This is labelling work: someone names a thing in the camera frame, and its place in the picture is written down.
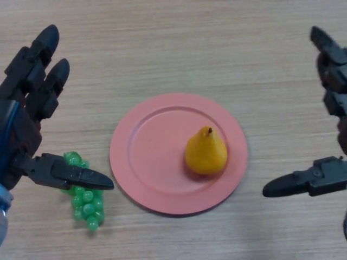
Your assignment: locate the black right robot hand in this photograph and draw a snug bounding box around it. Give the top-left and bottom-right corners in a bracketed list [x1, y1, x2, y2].
[262, 25, 347, 198]

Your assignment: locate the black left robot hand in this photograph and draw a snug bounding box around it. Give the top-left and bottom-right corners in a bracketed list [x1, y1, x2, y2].
[0, 24, 115, 191]

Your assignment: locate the yellow pear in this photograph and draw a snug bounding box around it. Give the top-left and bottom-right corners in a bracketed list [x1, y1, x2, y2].
[185, 125, 228, 176]

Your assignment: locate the pink round plate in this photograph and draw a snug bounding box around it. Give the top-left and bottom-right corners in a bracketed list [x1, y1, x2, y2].
[110, 93, 249, 216]

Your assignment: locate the green grape bunch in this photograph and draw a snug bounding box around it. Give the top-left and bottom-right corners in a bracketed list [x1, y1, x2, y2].
[60, 151, 105, 232]

